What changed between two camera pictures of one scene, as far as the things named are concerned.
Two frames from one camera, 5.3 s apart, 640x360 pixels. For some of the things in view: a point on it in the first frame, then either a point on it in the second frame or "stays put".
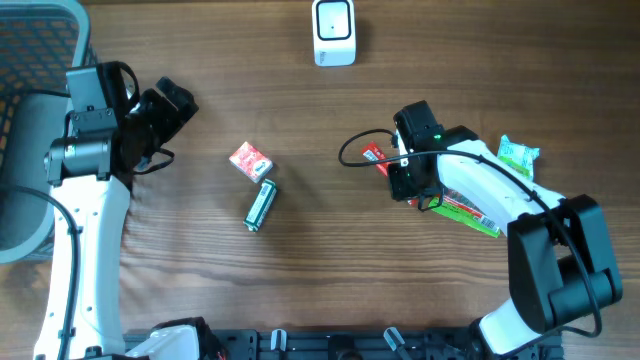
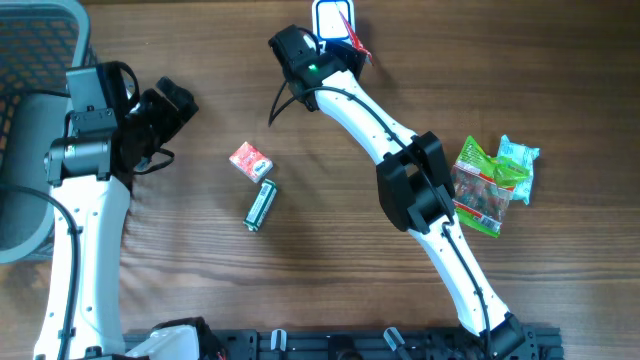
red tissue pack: [251, 162] stays put
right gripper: [399, 188] -> [350, 56]
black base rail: [354, 344] stays put
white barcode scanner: [334, 33] stays put
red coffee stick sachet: [372, 151] -> [356, 42]
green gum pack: [261, 205] stays put
